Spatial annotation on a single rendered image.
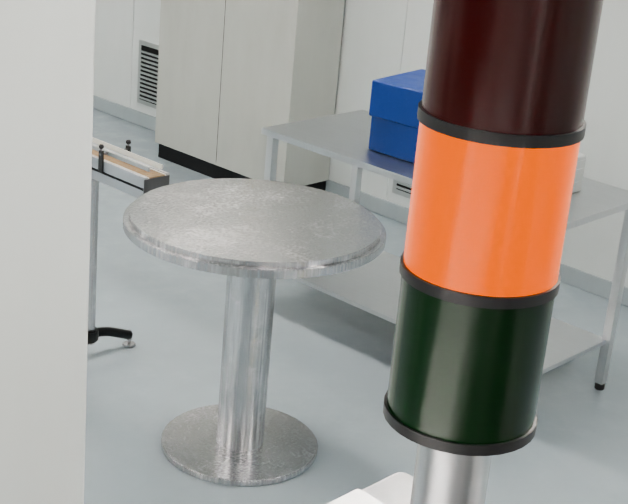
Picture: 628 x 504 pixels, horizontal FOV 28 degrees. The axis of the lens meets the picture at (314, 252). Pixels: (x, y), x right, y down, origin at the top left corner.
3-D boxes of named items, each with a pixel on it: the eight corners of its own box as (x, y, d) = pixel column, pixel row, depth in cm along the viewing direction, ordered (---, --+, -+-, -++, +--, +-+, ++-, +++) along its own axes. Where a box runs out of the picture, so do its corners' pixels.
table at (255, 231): (233, 544, 418) (251, 286, 386) (64, 434, 477) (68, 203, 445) (411, 456, 484) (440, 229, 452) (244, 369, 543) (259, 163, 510)
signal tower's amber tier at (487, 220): (497, 313, 36) (520, 153, 35) (371, 262, 40) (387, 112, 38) (587, 277, 40) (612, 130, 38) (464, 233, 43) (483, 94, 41)
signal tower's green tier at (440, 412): (475, 463, 38) (496, 318, 37) (356, 403, 41) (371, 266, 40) (563, 417, 42) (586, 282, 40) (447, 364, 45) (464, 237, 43)
